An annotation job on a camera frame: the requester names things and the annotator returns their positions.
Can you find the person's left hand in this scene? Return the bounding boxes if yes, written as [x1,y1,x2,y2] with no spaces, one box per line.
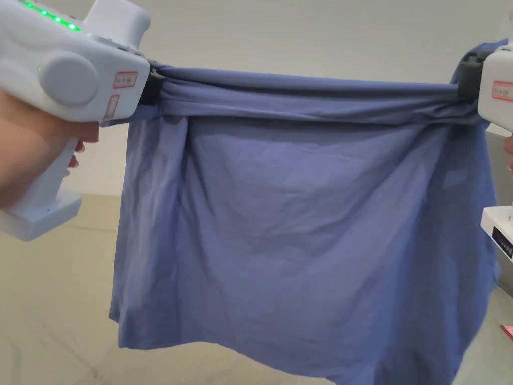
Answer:
[0,88,102,211]

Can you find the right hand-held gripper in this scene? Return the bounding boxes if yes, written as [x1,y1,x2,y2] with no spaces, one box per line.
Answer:
[456,42,513,262]

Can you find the blue shirt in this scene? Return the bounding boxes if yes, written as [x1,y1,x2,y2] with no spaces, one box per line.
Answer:
[108,38,509,385]

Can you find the bed with beige sheet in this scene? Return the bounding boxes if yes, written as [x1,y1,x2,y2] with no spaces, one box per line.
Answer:
[0,191,513,385]

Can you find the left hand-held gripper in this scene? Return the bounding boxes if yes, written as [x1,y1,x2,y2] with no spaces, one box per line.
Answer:
[0,0,165,242]

